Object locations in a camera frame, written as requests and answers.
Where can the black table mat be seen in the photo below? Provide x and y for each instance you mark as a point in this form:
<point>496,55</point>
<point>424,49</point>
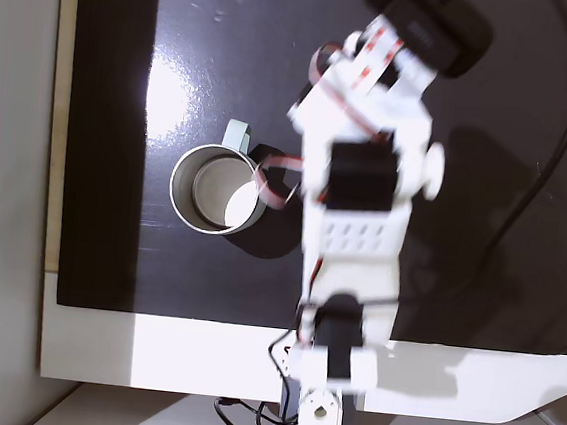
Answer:
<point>225,91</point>

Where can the black camera box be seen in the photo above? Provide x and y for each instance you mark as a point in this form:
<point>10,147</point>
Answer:
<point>432,26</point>

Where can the sage green metal mug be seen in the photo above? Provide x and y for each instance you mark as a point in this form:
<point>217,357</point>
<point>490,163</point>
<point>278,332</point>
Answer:
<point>206,185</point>

